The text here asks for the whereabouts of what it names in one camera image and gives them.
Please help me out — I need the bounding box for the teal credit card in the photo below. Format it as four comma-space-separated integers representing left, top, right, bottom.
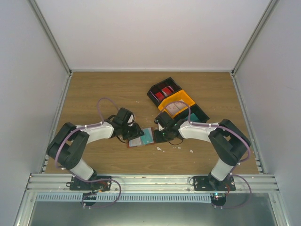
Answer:
140, 128, 154, 145

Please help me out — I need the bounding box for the brown leather card holder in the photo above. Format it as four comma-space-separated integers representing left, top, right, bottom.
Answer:
127, 127, 155, 148

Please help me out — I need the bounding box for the black bin with red cards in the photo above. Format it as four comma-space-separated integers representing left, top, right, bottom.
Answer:
147, 77, 182, 106

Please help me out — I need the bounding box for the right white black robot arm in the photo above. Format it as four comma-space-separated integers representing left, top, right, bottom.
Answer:
154, 112, 251, 191

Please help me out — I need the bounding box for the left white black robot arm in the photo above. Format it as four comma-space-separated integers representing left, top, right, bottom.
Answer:
47, 108, 144, 190

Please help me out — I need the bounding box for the white patterned card stack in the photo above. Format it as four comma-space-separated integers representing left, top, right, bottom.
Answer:
166, 99, 187, 117

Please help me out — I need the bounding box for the teal card stack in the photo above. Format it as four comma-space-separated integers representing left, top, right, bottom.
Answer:
190, 113, 200, 122

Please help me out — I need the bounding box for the black bin with teal cards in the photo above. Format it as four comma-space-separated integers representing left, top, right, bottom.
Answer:
180, 104, 210, 123

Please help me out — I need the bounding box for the lower red card stack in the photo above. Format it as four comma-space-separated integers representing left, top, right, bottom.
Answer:
155, 92, 165, 101

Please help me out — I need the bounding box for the red card stack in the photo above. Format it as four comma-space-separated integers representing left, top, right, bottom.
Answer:
155, 92, 165, 101
161, 86, 174, 97

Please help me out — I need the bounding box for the upper red card stack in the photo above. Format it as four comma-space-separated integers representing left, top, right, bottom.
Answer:
161, 86, 174, 97

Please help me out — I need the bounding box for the yellow plastic bin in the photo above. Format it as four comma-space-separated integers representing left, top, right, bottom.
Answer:
158, 89, 195, 118

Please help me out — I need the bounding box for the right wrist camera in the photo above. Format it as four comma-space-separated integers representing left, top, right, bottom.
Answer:
158, 123, 164, 131

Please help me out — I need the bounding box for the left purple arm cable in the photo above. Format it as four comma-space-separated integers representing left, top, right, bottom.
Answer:
54, 97, 119, 182

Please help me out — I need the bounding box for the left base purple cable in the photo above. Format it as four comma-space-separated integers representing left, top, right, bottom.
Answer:
81, 178, 122, 210

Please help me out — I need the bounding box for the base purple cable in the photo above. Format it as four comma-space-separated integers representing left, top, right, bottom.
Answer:
81, 178, 122, 210
211, 174, 252, 210

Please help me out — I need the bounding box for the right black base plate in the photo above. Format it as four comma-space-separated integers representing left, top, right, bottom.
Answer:
192, 175, 236, 191

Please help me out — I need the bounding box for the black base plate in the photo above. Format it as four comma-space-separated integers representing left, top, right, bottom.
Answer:
192, 175, 236, 191
66, 176, 111, 192

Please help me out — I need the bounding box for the grey slotted cable duct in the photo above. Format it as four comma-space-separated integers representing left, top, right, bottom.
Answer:
36, 193, 211, 203

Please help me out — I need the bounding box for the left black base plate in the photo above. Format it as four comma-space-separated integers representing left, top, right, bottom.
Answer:
66, 176, 111, 192

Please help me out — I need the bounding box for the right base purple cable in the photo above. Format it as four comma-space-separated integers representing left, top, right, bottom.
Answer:
211, 174, 252, 210

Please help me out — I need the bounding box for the aluminium front rail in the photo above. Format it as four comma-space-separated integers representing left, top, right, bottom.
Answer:
25, 174, 280, 194

